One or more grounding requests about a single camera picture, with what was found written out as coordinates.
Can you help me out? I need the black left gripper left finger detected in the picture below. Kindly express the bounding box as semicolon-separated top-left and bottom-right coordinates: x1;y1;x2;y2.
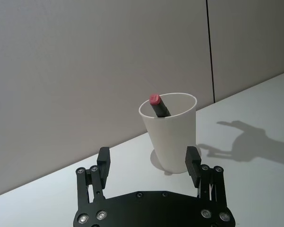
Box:
76;147;111;225

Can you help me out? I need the white paper cup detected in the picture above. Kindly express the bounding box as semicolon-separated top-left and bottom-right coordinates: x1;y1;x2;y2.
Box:
139;92;198;174

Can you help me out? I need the black marker with red cap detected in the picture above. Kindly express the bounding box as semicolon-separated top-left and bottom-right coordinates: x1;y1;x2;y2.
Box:
149;94;172;118

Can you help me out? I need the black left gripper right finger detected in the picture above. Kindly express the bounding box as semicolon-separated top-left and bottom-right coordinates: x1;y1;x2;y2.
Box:
184;146;232;225

